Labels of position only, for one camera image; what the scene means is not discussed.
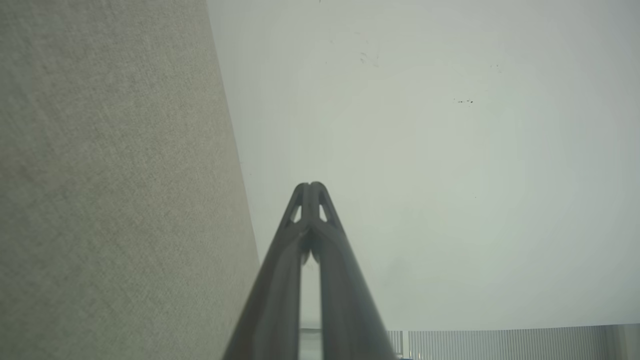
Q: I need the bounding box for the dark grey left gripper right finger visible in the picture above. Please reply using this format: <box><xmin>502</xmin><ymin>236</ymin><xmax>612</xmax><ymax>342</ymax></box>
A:
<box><xmin>311</xmin><ymin>181</ymin><xmax>399</xmax><ymax>360</ymax></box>

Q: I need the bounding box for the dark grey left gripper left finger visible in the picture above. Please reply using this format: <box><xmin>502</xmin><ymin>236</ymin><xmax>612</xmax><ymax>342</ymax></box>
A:
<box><xmin>222</xmin><ymin>182</ymin><xmax>312</xmax><ymax>360</ymax></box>

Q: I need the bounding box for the white ribbed panel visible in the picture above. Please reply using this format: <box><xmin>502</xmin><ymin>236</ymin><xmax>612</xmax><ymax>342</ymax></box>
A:
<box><xmin>387</xmin><ymin>324</ymin><xmax>618</xmax><ymax>360</ymax></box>

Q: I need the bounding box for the grey fabric sofa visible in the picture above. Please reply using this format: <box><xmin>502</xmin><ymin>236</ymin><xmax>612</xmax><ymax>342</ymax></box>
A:
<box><xmin>0</xmin><ymin>0</ymin><xmax>261</xmax><ymax>360</ymax></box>

